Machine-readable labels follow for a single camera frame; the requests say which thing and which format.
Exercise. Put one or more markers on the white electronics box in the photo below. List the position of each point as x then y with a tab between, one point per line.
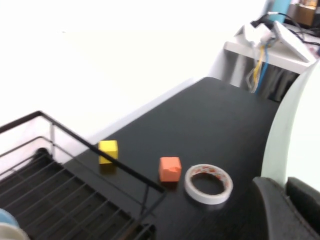
287	37

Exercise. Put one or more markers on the brown cardboard box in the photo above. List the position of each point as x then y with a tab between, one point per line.
302	13

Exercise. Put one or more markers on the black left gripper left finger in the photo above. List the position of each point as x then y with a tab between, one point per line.
277	212

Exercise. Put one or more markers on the yellow foam cube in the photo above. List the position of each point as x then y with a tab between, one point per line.
108	152

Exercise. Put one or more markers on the teal cylinder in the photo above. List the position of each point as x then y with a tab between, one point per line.
278	10

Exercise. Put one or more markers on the white double-sided tape roll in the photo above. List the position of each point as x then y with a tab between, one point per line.
192	192

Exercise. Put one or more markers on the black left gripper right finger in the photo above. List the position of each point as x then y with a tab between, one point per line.
306	200

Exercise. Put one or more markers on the light blue plate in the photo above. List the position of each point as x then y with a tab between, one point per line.
6	217

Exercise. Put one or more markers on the orange foam cube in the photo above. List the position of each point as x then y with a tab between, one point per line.
168	170

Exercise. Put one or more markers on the beige plate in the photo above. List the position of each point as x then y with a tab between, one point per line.
11	233

